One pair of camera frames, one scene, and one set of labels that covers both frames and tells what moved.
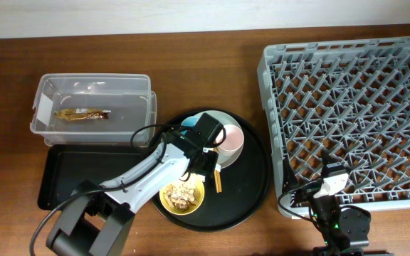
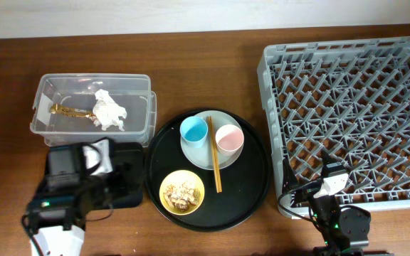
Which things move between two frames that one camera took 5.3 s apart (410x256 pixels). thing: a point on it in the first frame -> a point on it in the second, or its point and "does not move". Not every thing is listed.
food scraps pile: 181,195 does not move
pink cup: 233,141 does not move
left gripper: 210,166 -> 110,169
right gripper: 290,180 does not move
